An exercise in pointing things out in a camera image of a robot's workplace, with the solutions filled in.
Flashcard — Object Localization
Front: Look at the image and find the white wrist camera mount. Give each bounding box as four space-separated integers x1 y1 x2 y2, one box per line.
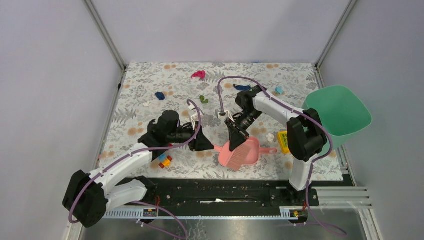
215 109 231 119
190 114 199 131

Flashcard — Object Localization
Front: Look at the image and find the yellow grid toy block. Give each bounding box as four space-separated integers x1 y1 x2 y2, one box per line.
277 131 291 154

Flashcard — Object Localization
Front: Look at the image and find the white paper ball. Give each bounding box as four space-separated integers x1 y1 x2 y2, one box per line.
266 133 275 143

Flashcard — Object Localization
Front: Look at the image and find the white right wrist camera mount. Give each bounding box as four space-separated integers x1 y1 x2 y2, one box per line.
215 109 231 119

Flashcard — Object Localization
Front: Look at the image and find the pink hand brush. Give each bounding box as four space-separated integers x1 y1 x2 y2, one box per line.
214 142 252 172

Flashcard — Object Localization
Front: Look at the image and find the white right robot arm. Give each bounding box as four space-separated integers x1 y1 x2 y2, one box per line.
225 85 333 206

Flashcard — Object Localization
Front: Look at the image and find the black table edge rail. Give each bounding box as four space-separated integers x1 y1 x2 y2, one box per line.
115 173 354 218

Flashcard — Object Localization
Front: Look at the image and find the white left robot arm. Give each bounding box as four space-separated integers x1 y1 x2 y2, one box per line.
62 110 215 228

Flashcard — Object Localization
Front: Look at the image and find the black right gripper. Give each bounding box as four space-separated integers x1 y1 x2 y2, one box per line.
225 109 263 153

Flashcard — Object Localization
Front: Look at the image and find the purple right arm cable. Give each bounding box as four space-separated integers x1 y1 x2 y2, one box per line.
216 76 348 238

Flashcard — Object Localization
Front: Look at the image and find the green paper scrap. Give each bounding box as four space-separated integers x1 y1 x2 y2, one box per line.
199 95 209 104

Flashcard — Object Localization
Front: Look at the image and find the toy car with yellow block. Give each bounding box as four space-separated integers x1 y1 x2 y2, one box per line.
158 154 173 169

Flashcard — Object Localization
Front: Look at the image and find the green waste bin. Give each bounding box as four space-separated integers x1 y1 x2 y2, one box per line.
301 85 373 150

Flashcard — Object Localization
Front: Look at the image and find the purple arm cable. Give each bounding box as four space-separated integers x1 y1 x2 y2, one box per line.
216 76 348 238
68 99 203 240

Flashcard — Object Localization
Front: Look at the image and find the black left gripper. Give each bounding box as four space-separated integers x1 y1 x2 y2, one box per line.
167 121 215 152

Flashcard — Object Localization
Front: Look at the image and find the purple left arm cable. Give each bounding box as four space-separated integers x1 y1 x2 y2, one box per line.
68 99 203 240

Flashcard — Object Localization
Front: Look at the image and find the pink plastic dustpan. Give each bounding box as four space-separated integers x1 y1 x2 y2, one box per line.
214 137 278 171

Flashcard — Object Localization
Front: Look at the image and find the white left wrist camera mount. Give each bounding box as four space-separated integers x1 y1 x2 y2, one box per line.
190 114 199 131

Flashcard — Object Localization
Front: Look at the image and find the floral tablecloth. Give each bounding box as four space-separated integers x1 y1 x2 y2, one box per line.
98 62 318 180

